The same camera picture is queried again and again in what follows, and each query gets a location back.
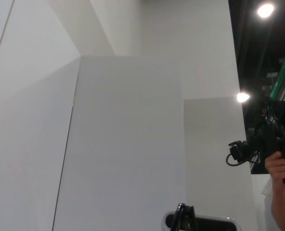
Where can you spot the person's bare hand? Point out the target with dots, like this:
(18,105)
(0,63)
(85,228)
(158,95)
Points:
(277,168)

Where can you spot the black hand-held camera rig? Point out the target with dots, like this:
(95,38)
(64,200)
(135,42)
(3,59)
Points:
(265,142)

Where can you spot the black glasses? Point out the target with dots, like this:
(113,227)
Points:
(181,211)

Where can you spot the person's bare forearm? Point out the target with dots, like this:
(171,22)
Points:
(282,207)

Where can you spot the round ceiling spotlight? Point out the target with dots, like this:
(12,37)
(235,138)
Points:
(265,10)
(242,97)

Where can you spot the gray ceiling fitting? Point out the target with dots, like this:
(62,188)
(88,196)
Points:
(272,74)

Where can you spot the white robot head camera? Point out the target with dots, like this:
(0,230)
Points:
(212,225)

